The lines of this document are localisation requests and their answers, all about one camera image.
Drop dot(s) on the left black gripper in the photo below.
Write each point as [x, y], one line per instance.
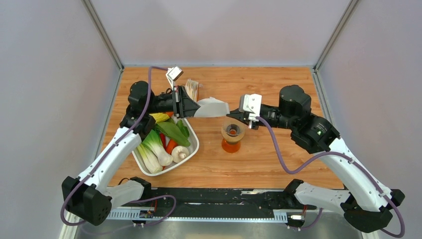
[179, 97]

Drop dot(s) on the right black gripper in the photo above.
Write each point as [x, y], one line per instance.
[242, 116]

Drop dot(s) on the white paper coffee filter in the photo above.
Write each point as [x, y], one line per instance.
[211, 108]

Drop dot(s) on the orange glass carafe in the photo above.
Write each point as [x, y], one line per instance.
[230, 147]

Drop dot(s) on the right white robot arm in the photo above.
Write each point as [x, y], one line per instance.
[366, 203]

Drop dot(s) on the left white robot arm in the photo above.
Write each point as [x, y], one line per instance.
[88, 196]

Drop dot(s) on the green leafy vegetable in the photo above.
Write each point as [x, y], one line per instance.
[175, 130]

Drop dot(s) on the yellow napa cabbage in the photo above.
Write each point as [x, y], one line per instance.
[160, 117]

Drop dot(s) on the white vegetable tray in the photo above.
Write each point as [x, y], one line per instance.
[193, 148]

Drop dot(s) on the red chili pepper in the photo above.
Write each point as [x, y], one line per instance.
[163, 140]

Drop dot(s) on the orange carrot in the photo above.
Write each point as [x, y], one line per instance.
[170, 146]

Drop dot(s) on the white mushroom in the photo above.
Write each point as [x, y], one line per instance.
[179, 153]

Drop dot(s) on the green bok choy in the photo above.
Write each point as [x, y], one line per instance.
[153, 142]

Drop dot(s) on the pale bok choy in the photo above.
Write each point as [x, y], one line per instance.
[149, 159]

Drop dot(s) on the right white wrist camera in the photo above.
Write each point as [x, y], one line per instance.
[250, 107]

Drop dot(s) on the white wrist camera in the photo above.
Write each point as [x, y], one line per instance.
[172, 75]
[250, 107]

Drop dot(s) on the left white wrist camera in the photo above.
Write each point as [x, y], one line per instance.
[172, 75]

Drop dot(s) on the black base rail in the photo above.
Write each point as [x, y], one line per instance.
[220, 202]

